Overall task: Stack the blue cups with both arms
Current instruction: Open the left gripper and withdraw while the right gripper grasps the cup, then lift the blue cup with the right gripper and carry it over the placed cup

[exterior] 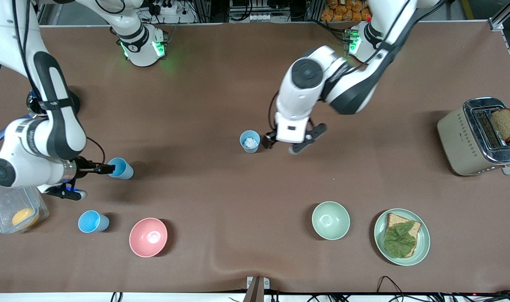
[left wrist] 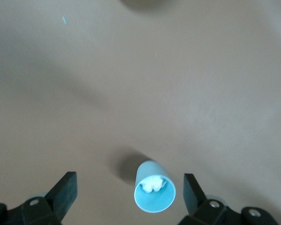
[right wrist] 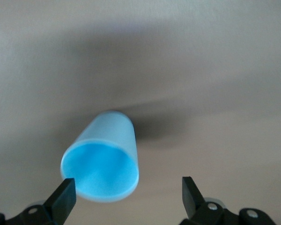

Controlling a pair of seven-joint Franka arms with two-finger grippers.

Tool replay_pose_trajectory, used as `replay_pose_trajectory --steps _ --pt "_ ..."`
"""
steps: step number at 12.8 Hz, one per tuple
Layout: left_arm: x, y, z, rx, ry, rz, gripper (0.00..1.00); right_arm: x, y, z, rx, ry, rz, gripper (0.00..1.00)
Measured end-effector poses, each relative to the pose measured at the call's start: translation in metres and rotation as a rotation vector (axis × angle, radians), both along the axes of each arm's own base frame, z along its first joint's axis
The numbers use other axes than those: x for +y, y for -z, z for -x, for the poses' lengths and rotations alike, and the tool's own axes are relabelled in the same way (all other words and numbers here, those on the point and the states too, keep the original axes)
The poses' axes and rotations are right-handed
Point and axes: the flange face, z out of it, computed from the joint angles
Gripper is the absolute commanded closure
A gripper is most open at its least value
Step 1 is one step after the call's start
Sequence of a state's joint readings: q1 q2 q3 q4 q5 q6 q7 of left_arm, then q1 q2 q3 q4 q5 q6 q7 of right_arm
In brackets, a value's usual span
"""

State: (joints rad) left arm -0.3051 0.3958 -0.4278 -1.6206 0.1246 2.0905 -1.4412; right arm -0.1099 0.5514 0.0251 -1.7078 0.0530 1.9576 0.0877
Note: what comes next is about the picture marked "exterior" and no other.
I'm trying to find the light blue cup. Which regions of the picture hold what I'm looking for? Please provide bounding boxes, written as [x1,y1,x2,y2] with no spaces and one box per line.
[78,210,110,233]
[107,157,135,180]

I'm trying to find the blue cup with white paper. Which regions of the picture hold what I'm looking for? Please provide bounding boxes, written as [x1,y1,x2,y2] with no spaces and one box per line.
[240,130,261,154]

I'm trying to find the brown table cover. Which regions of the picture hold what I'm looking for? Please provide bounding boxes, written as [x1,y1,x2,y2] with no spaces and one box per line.
[0,22,510,294]

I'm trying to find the orange fruit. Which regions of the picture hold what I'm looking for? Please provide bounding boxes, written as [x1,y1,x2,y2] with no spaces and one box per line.
[12,208,40,229]

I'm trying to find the pink bowl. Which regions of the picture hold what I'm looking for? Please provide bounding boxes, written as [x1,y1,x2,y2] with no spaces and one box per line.
[129,217,168,258]

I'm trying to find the clear plastic container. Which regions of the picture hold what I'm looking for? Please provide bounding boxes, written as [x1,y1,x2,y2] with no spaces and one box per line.
[0,182,50,234]

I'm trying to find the pale green bowl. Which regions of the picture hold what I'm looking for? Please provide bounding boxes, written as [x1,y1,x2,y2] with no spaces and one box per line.
[312,201,350,240]

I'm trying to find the bag of orange snacks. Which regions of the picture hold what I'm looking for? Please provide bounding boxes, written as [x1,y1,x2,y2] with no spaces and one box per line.
[321,0,373,22]

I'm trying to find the brown bread slice under lettuce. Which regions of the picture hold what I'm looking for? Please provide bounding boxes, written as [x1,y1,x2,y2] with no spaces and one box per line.
[385,213,422,258]

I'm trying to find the green lettuce leaf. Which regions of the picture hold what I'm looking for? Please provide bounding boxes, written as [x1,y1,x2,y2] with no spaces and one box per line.
[383,221,417,258]

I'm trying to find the beige and chrome toaster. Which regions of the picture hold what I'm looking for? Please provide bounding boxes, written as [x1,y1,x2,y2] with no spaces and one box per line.
[437,97,510,177]

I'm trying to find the white power strip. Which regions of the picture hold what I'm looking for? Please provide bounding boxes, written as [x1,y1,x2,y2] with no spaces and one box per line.
[148,0,179,16]

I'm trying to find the pale green plate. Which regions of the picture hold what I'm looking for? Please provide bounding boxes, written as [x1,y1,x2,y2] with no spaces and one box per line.
[374,208,430,266]

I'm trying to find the brown bread slice in toaster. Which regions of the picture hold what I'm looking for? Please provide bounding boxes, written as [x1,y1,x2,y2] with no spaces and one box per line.
[490,108,510,141]

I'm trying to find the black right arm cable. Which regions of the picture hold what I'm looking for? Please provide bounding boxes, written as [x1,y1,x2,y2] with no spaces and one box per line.
[11,0,107,167]

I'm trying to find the black floor cable loop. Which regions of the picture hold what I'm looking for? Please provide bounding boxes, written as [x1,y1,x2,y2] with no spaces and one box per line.
[376,276,406,295]

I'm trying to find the aluminium frame profile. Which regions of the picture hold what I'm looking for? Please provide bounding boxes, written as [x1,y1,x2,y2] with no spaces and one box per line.
[487,0,510,84]

